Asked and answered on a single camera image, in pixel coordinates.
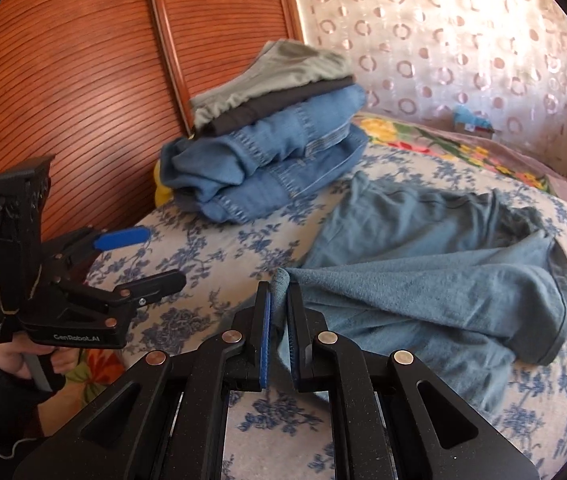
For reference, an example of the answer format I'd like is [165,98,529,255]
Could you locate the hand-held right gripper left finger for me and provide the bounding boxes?
[13,281,276,480]

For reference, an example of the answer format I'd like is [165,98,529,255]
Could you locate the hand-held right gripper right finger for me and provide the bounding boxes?
[286,280,539,480]

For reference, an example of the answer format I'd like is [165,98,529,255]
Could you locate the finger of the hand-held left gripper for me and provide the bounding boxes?
[50,226,150,267]
[58,270,187,312]

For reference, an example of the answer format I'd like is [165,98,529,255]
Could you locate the blue-grey pants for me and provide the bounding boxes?
[270,170,567,413]

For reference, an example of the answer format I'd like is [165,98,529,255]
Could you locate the folded black pants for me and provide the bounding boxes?
[210,76,355,137]

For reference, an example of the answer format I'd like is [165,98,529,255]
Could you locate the folded grey-green pants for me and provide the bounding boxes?
[189,40,353,131]

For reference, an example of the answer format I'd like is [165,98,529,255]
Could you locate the person's left hand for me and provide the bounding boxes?
[0,337,83,382]

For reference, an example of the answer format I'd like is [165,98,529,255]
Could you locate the blue floral blanket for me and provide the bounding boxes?
[80,137,567,480]

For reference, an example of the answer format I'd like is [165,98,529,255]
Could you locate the yellow cloth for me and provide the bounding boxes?
[152,162,174,206]

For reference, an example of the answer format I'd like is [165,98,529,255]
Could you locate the folded blue jeans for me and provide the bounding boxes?
[159,84,367,196]
[173,125,368,225]

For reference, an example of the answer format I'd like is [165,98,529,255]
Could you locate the colourful floral blanket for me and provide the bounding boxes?
[60,112,567,406]

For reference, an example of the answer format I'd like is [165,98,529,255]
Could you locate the cardboard box with blue cloth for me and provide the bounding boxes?
[451,105,497,138]

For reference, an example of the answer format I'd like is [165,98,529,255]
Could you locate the circle patterned sheer curtain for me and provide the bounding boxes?
[286,0,567,131]

